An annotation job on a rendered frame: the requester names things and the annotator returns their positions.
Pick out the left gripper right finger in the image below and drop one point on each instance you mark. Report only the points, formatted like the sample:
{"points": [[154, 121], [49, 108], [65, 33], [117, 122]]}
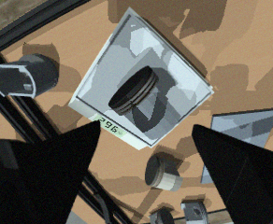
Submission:
{"points": [[241, 172]]}

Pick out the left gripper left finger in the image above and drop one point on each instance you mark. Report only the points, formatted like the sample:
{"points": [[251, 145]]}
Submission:
{"points": [[48, 174]]}

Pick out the flat grey-blue steel tray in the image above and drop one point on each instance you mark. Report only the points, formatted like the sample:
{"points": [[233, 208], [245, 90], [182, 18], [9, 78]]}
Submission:
{"points": [[253, 127]]}

